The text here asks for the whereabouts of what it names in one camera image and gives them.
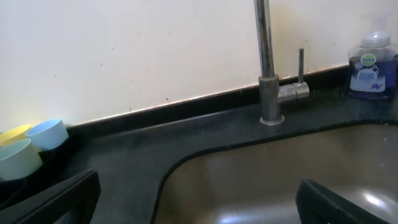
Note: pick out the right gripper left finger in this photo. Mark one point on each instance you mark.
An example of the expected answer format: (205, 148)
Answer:
(53, 202)

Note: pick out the steel tap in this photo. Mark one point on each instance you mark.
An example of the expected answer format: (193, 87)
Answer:
(270, 93)

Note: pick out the blue soap bottle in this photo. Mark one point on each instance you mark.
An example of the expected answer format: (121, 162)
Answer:
(371, 74)

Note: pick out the green cup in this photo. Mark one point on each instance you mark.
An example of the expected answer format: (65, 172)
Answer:
(18, 160)

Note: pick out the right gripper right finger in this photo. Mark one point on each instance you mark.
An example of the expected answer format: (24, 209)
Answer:
(323, 205)

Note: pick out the black tray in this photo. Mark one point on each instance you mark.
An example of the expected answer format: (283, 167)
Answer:
(46, 168)

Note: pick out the blue cup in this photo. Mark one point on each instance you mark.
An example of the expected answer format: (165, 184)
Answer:
(49, 135)

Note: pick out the steel sink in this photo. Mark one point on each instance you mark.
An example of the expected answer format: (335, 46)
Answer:
(280, 174)

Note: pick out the yellow cup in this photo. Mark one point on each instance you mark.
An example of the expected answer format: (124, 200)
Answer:
(14, 133)

